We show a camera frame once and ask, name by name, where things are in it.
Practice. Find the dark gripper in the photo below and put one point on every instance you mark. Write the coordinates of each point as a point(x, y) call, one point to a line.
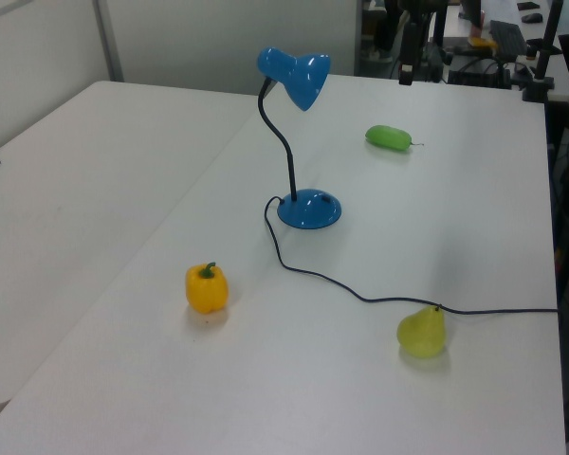
point(410, 45)

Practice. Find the blue desk lamp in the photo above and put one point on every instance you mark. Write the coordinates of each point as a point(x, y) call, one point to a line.
point(308, 211)

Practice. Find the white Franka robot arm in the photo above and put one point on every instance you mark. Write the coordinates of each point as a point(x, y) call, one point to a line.
point(429, 12)

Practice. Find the green cucumber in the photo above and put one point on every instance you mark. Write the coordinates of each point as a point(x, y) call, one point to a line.
point(386, 137)

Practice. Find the black equipment box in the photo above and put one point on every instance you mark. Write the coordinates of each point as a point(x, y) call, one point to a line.
point(476, 76)

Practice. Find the yellow flat object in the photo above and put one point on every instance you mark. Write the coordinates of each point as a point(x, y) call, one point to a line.
point(482, 43)

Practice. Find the black keyboard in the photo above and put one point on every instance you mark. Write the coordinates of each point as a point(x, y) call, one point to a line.
point(507, 37)

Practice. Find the black computer mouse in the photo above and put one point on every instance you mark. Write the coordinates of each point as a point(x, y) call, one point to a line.
point(532, 18)

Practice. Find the yellow-green pear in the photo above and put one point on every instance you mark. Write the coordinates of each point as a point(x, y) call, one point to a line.
point(422, 334)

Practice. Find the yellow bell pepper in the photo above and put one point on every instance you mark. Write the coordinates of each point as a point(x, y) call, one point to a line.
point(206, 294)

